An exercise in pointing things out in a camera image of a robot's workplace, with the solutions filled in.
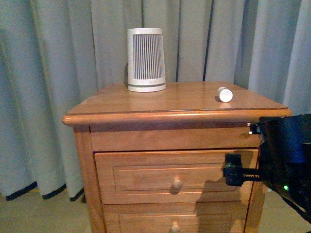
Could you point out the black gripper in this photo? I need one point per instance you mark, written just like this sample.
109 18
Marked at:
284 161

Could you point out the wooden top drawer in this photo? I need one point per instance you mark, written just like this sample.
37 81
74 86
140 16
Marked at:
166 177

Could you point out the wooden drawer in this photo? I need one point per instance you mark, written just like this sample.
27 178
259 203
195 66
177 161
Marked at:
166 177
200 217

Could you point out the white medicine bottle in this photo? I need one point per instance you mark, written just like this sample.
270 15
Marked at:
225 95

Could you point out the wooden lower drawer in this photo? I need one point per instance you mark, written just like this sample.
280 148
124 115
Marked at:
200 217

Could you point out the wooden nightstand cabinet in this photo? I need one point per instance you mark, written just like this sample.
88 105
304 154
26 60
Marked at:
184 116

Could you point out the white slatted conical device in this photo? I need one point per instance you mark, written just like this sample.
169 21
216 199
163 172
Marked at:
146 63

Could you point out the grey-green curtain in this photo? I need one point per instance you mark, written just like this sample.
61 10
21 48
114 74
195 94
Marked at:
56 53

